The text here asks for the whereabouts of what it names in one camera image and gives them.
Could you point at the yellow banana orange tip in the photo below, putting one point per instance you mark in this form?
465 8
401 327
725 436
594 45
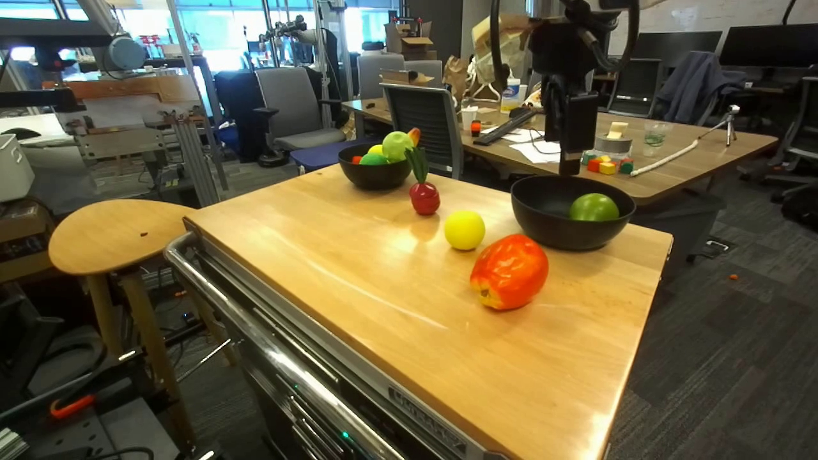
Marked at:
415 137

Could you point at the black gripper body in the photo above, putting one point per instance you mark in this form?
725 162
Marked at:
564 54

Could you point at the metal cart handle bar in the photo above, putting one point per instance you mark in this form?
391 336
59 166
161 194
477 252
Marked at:
304 418

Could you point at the green lime ball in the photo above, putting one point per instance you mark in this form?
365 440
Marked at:
373 160

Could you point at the large wooden office desk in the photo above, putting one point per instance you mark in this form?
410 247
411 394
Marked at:
686 155

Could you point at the black bowl far side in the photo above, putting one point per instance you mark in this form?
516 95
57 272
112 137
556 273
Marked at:
371 178

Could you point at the light green round fruit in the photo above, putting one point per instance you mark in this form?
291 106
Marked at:
396 144

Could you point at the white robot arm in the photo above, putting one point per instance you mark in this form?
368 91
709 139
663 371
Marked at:
615 27

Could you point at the white paper sheets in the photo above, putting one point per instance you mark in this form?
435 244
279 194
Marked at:
532 147

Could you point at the round wooden stool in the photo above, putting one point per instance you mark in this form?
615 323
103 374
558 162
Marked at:
116 239

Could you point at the coloured toy blocks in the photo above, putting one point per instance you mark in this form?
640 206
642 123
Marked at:
608 164

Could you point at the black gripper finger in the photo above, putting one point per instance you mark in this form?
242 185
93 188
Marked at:
564 164
576 160

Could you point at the black bowl near table edge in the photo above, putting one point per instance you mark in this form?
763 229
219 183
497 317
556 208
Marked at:
543 210

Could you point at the grey mesh office chair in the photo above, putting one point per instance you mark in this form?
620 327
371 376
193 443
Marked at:
429 111

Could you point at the red radish with green stem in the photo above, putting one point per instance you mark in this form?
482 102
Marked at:
423 192

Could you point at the yellow lemon ball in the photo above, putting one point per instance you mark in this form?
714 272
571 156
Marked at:
464 230

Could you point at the black computer monitor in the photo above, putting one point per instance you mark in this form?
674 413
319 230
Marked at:
674 46

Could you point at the clear plastic cup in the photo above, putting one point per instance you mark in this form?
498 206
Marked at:
656 134

